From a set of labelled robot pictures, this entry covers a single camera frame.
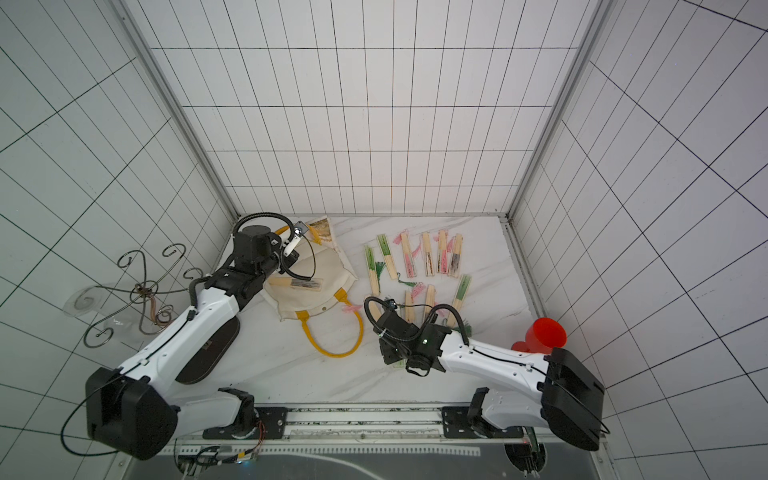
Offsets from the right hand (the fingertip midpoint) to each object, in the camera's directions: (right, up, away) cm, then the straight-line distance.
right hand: (387, 336), depth 82 cm
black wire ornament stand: (-52, +16, -19) cm, 58 cm away
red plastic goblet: (+39, +3, -9) cm, 40 cm away
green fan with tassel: (+12, +12, -26) cm, 31 cm away
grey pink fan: (-26, +12, +16) cm, 33 cm away
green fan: (-4, +16, +22) cm, 27 cm away
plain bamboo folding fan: (+15, +19, +22) cm, 33 cm away
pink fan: (-11, +5, +11) cm, 16 cm away
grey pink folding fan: (+26, +24, +31) cm, 47 cm away
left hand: (-30, +26, 0) cm, 40 cm away
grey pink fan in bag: (+14, +7, +13) cm, 21 cm away
